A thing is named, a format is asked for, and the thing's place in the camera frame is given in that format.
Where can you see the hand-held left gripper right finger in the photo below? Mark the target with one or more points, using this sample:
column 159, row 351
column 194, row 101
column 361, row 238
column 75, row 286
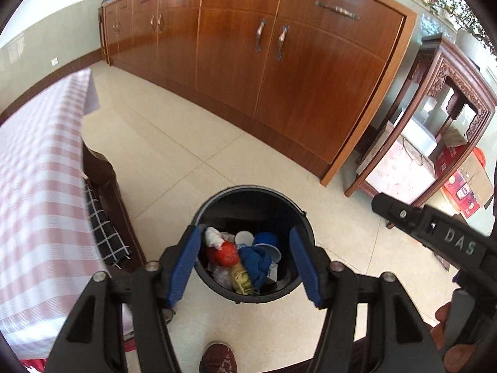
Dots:
column 306, row 268

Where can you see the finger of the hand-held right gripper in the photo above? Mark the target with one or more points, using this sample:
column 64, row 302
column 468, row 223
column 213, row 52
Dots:
column 396, row 211

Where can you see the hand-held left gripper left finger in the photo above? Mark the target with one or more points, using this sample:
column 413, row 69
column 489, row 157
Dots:
column 182, row 268

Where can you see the beige cloth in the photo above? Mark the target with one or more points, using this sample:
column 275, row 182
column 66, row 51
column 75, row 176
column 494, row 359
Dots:
column 211, row 237

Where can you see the orange cloth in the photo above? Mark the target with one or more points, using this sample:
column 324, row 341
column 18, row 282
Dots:
column 227, row 254

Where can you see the blue paper bowl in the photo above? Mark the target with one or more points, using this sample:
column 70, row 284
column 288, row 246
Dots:
column 266, row 239

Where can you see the blue towel cloth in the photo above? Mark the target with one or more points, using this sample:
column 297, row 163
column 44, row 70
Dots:
column 252, row 268

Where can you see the yellow cloth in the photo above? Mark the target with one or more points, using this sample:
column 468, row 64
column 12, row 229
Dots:
column 240, row 279

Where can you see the blue and white paper cup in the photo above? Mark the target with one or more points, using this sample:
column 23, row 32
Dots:
column 244, row 237

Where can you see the black trash bin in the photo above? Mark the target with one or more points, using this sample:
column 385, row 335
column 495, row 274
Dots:
column 248, row 202

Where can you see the person's right hand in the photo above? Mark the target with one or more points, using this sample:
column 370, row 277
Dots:
column 439, row 334

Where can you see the pink floral panel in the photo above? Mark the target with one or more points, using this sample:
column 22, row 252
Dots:
column 396, row 171

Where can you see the red printed cardboard box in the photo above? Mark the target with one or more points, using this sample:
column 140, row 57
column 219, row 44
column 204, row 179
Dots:
column 466, row 190

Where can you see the white storage box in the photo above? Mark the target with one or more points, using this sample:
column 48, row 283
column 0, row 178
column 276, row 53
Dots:
column 421, row 138

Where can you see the black checked cushion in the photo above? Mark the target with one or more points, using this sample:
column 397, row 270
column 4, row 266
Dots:
column 108, row 233

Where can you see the person's right shoe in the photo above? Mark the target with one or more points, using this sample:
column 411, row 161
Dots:
column 217, row 359

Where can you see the wooden chair with checkered cushion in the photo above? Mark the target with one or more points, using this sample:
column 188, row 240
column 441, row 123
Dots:
column 105, row 178

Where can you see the carved wooden side table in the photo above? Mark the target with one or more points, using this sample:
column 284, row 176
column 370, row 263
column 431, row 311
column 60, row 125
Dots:
column 427, row 70

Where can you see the brown wooden sideboard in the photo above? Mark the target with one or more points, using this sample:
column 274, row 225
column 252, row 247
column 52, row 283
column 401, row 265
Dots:
column 310, row 85

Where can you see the pink checked tablecloth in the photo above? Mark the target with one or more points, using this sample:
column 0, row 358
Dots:
column 39, row 202

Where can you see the red patterned rug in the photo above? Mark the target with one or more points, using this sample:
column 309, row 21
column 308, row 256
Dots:
column 33, row 366

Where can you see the white plant pot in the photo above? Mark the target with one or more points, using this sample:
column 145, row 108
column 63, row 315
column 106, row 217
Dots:
column 471, row 48

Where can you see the green houseplant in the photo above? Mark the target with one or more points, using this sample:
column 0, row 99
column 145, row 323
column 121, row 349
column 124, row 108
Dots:
column 466, row 11

